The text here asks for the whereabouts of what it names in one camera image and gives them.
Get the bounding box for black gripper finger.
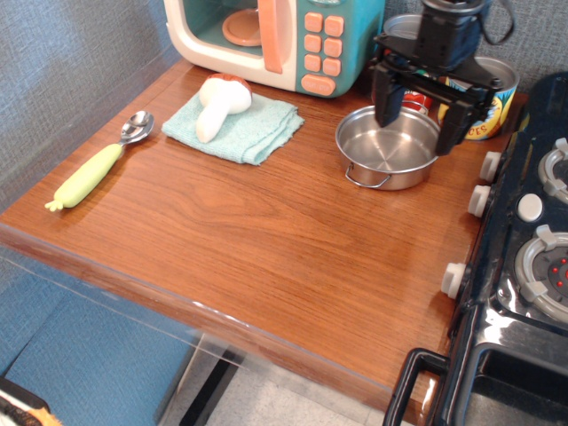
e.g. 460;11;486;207
373;66;405;128
436;100;481;155

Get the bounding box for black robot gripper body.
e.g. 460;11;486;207
374;1;502;103

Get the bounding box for silver steel pot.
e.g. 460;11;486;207
335;106;439;191

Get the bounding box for tomato sauce can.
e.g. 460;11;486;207
383;14;432;115

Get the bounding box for white stove knob top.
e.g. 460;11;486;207
479;151;501;183

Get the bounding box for white stove knob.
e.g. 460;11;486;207
468;185;491;218
479;151;501;183
441;263;466;299

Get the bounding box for pineapple slices can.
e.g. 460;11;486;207
465;56;520;140

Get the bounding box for white stove knob middle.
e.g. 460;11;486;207
468;185;491;218

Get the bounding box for teal toy microwave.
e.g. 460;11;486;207
164;0;384;98

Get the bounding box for white stove knob bottom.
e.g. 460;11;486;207
441;263;466;299

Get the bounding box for light blue folded cloth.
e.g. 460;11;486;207
162;94;304;166

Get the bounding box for white plush mushroom toy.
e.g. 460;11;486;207
195;73;252;143

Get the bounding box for black toy stove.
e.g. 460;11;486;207
383;72;567;425

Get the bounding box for black tray with orange item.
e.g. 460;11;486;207
1;377;62;426

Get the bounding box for spoon with green handle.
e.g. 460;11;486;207
44;111;154;212

